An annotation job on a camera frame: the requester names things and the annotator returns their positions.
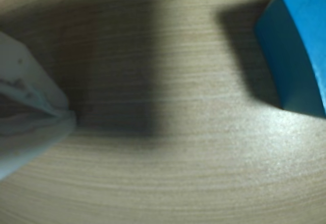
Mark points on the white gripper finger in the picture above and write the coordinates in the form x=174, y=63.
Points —
x=30, y=145
x=23, y=71

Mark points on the blue cube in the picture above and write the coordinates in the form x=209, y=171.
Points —
x=293, y=51

